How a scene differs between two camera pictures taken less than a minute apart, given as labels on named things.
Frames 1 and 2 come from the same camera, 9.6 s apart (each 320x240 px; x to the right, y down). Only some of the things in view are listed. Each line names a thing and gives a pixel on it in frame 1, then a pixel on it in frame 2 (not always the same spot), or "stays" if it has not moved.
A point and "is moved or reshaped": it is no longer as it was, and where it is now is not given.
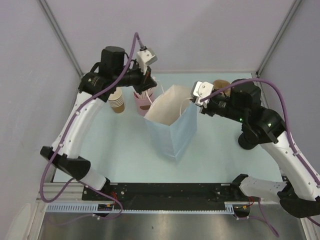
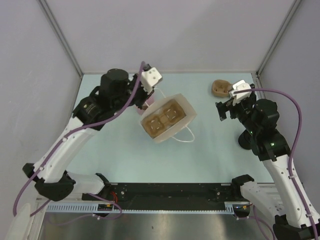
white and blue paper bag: x=172 y=120 is moved or reshaped
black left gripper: x=145 y=82 → x=144 y=96
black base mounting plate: x=142 y=196 stays
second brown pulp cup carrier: x=219 y=84 stays
